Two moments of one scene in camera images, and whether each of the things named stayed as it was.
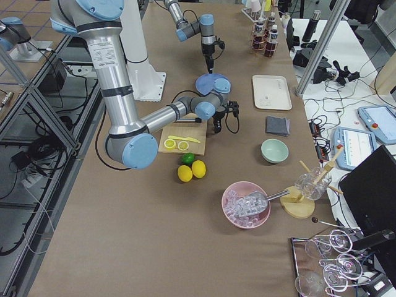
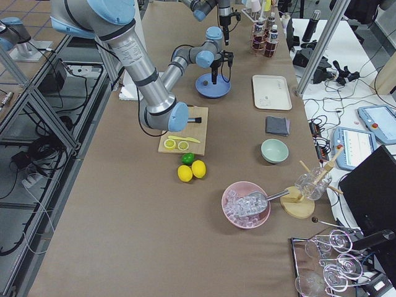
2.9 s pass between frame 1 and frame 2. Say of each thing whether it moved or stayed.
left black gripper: moved
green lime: stayed
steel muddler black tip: stayed
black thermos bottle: stayed
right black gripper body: moved
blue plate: stayed
